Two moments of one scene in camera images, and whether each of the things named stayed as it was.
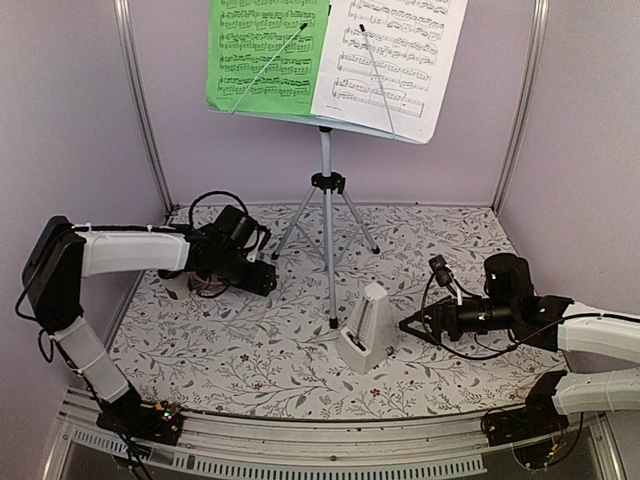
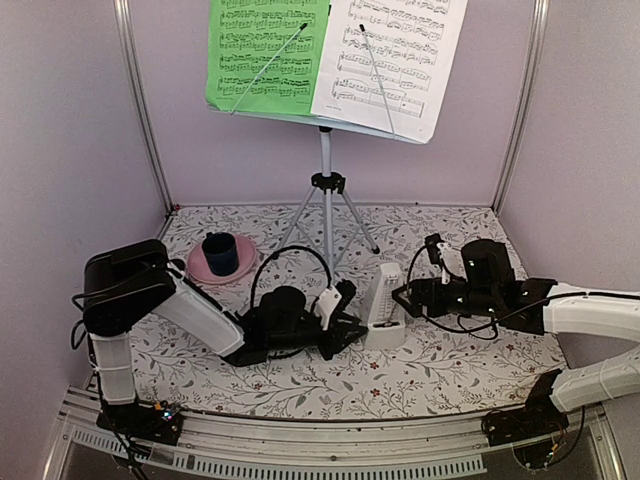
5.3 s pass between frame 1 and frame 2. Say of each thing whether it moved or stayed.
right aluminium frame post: stayed
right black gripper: moved
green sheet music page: stayed
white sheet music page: stayed
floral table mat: stayed
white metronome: moved
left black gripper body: moved
